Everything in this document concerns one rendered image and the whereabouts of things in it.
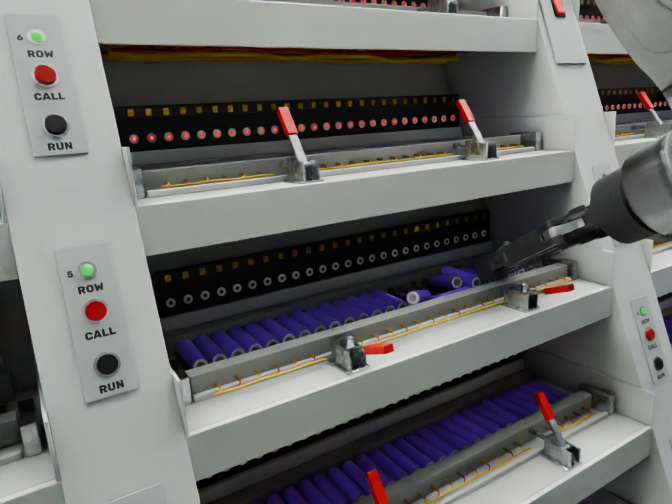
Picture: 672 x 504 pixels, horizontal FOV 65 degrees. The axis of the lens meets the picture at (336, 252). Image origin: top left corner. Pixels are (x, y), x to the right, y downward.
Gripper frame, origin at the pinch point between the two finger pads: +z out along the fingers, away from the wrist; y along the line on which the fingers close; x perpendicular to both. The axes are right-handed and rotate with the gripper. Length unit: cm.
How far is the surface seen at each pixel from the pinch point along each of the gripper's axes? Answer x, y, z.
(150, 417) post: -5.1, -47.0, -2.2
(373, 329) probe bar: -3.3, -21.3, 2.2
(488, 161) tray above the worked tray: 12.2, -1.5, -5.2
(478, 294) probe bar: -2.9, -4.6, 2.0
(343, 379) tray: -7.3, -28.8, -1.6
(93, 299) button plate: 5.1, -49.3, -4.3
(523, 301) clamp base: -5.6, -1.0, -1.2
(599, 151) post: 11.6, 21.6, -5.2
